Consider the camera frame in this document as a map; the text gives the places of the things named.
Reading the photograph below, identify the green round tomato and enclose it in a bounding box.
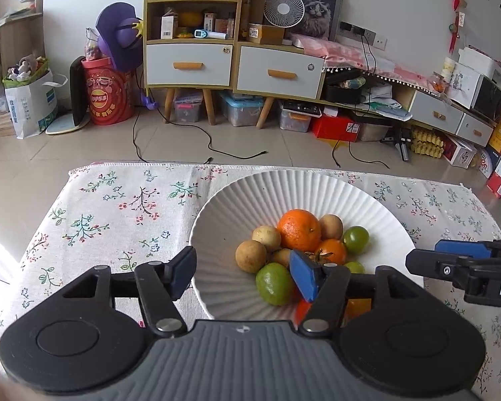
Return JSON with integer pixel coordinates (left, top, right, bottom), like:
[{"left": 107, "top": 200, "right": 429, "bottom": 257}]
[{"left": 345, "top": 261, "right": 365, "bottom": 274}]

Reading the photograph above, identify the red tomato large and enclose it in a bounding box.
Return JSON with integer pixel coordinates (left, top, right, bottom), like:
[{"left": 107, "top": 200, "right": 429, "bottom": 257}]
[{"left": 294, "top": 299, "right": 312, "bottom": 327}]

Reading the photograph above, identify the purple plush toy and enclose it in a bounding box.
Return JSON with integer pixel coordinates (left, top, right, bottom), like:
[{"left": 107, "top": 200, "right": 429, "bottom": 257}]
[{"left": 96, "top": 2, "right": 143, "bottom": 73}]

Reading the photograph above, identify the light green tomato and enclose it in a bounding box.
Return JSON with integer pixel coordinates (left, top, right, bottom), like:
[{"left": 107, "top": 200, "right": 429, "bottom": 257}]
[{"left": 255, "top": 263, "right": 296, "bottom": 307}]

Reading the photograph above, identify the white paper bag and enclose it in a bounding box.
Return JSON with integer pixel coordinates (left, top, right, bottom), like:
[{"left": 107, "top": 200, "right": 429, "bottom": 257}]
[{"left": 5, "top": 71, "right": 68, "bottom": 139}]

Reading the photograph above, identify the wooden drawer cabinet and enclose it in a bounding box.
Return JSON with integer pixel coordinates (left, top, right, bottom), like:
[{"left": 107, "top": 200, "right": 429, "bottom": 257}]
[{"left": 143, "top": 0, "right": 325, "bottom": 129}]

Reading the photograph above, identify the clear storage box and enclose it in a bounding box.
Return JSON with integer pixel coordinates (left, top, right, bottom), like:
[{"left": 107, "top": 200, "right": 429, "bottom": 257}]
[{"left": 174, "top": 90, "right": 203, "bottom": 123}]

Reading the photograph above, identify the framed cat picture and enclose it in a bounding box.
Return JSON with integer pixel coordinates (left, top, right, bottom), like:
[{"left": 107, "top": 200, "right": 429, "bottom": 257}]
[{"left": 291, "top": 0, "right": 343, "bottom": 42}]

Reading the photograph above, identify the red box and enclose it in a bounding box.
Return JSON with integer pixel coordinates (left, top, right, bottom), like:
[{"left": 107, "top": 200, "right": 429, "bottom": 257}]
[{"left": 311, "top": 115, "right": 360, "bottom": 142}]

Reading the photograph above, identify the white ribbed plate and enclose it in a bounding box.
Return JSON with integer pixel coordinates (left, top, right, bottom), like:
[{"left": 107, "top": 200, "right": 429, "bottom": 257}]
[{"left": 190, "top": 169, "right": 414, "bottom": 320}]

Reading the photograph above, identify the pink cloth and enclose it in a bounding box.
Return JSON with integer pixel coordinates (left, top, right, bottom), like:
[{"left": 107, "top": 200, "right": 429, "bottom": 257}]
[{"left": 291, "top": 33, "right": 435, "bottom": 92}]

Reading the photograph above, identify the orange tomato in plate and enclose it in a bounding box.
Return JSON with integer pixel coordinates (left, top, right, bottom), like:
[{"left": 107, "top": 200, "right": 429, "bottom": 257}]
[{"left": 315, "top": 239, "right": 347, "bottom": 265}]

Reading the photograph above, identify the small brown longan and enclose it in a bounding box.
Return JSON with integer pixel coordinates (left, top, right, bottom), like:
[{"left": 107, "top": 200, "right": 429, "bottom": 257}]
[{"left": 269, "top": 248, "right": 291, "bottom": 268}]

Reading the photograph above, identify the red snack bucket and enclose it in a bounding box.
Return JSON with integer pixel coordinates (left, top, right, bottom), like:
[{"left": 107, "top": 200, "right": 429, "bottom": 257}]
[{"left": 82, "top": 57, "right": 134, "bottom": 126}]

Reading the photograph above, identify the white desk fan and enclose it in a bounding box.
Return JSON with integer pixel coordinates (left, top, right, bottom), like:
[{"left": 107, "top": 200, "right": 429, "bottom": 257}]
[{"left": 259, "top": 0, "right": 306, "bottom": 44}]

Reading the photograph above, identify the yellow orange tomato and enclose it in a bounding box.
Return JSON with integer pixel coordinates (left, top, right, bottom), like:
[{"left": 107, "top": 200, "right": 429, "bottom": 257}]
[{"left": 344, "top": 299, "right": 372, "bottom": 323}]

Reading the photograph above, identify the black floor cable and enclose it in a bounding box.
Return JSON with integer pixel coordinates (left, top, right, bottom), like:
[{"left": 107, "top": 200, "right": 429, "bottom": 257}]
[{"left": 131, "top": 106, "right": 270, "bottom": 164}]

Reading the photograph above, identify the large orange mandarin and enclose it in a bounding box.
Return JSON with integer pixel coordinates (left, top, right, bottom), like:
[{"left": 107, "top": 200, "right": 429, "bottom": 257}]
[{"left": 277, "top": 209, "right": 321, "bottom": 252}]

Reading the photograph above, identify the dark green tomato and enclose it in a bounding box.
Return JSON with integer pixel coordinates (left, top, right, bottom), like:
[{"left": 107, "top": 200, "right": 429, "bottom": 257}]
[{"left": 343, "top": 226, "right": 369, "bottom": 255}]

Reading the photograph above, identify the blue lid storage box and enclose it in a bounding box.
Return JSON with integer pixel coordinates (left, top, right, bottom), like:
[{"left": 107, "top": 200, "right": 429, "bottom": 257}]
[{"left": 219, "top": 91, "right": 264, "bottom": 128}]

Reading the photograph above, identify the low wooden tv cabinet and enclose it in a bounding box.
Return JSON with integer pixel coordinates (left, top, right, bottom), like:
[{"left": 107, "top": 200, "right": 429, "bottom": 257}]
[{"left": 317, "top": 65, "right": 493, "bottom": 148}]

